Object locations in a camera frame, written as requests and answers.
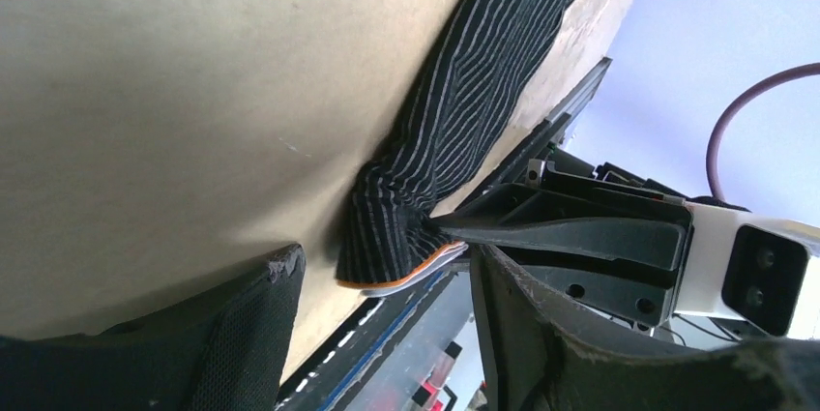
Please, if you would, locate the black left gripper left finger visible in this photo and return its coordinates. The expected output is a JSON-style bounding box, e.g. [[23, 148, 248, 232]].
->
[[1, 244, 306, 410]]

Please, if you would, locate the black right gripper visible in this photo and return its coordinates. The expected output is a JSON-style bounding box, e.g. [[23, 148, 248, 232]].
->
[[434, 161, 694, 327]]

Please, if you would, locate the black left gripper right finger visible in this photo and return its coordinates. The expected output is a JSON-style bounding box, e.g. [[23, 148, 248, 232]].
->
[[470, 245, 819, 410]]

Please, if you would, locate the black striped underwear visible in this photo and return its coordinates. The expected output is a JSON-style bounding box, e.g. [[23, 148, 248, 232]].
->
[[335, 0, 574, 291]]

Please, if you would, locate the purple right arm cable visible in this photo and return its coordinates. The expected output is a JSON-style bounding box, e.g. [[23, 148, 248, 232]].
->
[[705, 62, 820, 203]]

